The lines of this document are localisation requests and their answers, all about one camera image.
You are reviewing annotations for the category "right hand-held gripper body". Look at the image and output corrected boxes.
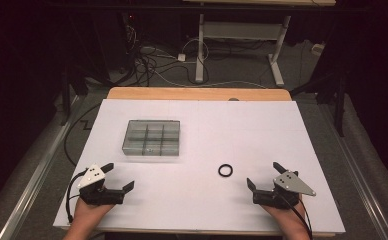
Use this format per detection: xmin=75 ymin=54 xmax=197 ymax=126
xmin=252 ymin=169 xmax=317 ymax=210

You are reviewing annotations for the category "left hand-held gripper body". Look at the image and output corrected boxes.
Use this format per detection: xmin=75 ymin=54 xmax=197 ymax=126
xmin=76 ymin=163 xmax=126 ymax=206

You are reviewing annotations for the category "black rubber ring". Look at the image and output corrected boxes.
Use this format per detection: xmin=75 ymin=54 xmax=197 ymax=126
xmin=217 ymin=163 xmax=234 ymax=178

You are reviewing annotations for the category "clear plastic compartment box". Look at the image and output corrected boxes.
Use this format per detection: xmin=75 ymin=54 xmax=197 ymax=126
xmin=121 ymin=119 xmax=181 ymax=157

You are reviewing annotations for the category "person's left hand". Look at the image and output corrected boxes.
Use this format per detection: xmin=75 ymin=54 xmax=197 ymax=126
xmin=69 ymin=197 xmax=115 ymax=233

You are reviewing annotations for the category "person's right hand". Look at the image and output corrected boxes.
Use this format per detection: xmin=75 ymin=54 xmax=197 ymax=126
xmin=261 ymin=199 xmax=311 ymax=234

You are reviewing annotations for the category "black stand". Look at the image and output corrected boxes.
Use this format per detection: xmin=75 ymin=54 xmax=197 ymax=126
xmin=60 ymin=64 xmax=90 ymax=127
xmin=290 ymin=64 xmax=348 ymax=138

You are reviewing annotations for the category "wooden table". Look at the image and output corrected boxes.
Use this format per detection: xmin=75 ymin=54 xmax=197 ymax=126
xmin=106 ymin=86 xmax=293 ymax=102

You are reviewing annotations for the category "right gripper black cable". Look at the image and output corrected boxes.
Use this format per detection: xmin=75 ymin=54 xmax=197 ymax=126
xmin=278 ymin=193 xmax=315 ymax=240

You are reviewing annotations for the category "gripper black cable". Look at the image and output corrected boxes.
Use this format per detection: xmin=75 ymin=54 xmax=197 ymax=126
xmin=278 ymin=193 xmax=315 ymax=240
xmin=65 ymin=168 xmax=90 ymax=224

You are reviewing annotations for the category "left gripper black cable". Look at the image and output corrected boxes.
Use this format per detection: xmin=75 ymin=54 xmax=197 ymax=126
xmin=65 ymin=168 xmax=90 ymax=224

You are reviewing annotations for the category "black floor cable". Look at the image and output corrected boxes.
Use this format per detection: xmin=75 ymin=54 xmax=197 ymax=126
xmin=63 ymin=103 xmax=102 ymax=168

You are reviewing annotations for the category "metal floor rail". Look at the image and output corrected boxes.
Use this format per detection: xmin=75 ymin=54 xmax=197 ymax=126
xmin=0 ymin=94 xmax=86 ymax=240
xmin=318 ymin=103 xmax=388 ymax=240

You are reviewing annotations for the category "tangle of floor cables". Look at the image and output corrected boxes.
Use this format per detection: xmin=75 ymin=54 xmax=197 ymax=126
xmin=123 ymin=23 xmax=213 ymax=88

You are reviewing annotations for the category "white desk frame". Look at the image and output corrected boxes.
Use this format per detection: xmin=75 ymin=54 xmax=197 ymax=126
xmin=195 ymin=13 xmax=292 ymax=88

